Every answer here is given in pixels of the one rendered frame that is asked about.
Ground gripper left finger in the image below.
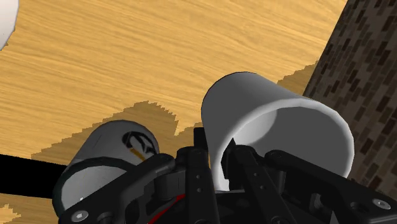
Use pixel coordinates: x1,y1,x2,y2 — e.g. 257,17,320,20
58,127,221,224

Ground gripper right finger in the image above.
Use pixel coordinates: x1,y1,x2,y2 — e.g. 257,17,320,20
221,138,397,224

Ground plain white cup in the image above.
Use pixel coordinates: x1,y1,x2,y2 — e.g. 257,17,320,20
200,71,355,192

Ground white cup with black print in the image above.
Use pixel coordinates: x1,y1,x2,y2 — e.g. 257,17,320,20
52,119,161,218

